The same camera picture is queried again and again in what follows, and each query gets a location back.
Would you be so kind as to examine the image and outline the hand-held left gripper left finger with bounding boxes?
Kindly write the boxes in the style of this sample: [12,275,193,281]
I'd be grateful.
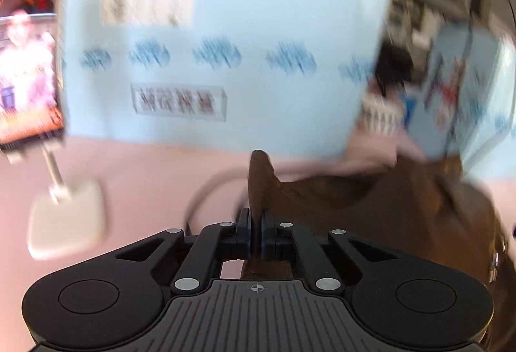
[117,208,254,294]

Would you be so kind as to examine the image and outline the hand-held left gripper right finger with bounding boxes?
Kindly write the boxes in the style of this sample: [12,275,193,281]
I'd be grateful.
[261,209,398,293]

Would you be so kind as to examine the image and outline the brown cloth garment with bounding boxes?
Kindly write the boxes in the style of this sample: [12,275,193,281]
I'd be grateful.
[241,149,509,296]

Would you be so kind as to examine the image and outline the striped white container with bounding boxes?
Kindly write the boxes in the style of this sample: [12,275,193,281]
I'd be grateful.
[357,94,406,135]

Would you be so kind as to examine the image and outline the large light blue carton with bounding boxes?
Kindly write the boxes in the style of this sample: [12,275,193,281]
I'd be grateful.
[56,0,396,159]

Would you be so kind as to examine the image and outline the small light blue carton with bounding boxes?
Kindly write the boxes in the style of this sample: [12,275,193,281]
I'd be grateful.
[405,19,516,185]

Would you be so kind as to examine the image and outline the purple packet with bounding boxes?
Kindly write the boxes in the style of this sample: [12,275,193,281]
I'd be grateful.
[0,11,67,147]

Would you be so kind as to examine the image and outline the black cable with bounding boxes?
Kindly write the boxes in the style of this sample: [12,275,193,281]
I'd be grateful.
[183,166,253,235]

